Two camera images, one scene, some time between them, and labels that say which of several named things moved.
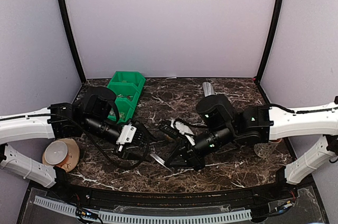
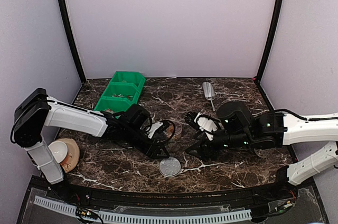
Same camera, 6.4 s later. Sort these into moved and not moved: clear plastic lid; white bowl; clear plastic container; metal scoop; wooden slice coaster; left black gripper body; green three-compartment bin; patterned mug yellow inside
Moved: left black gripper body; clear plastic lid; clear plastic container
Not moved: wooden slice coaster; green three-compartment bin; white bowl; patterned mug yellow inside; metal scoop
